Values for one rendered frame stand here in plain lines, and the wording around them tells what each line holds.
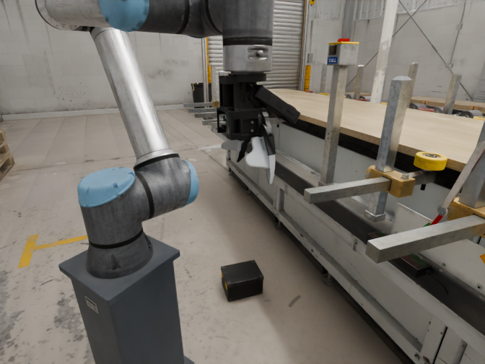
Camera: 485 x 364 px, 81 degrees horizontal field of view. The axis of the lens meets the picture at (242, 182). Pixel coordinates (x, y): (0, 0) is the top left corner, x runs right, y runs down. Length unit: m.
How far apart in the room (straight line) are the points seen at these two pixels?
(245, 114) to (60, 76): 7.62
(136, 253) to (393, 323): 1.07
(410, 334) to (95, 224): 1.22
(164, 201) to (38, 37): 7.38
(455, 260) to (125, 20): 0.83
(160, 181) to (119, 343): 0.48
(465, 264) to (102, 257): 0.90
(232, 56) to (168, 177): 0.47
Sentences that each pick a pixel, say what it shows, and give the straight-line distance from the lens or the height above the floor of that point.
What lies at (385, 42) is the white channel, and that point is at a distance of 2.32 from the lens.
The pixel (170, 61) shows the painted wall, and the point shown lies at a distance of 8.26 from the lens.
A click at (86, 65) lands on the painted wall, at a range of 8.04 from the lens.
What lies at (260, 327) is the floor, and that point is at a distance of 1.52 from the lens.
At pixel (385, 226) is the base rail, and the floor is 0.70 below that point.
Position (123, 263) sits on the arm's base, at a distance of 0.89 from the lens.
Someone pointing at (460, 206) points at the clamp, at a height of 0.86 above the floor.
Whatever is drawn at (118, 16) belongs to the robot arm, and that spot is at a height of 1.22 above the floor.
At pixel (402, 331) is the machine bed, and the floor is 0.17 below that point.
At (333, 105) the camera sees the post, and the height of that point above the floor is 1.02.
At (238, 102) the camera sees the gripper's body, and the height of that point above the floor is 1.09.
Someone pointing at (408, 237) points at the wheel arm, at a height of 0.86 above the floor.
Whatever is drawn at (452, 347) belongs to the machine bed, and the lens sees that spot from 1.28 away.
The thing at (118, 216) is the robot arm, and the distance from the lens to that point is 0.84.
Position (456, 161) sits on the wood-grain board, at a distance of 1.02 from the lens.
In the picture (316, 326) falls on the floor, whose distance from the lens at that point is 1.56.
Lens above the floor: 1.16
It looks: 22 degrees down
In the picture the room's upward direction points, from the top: straight up
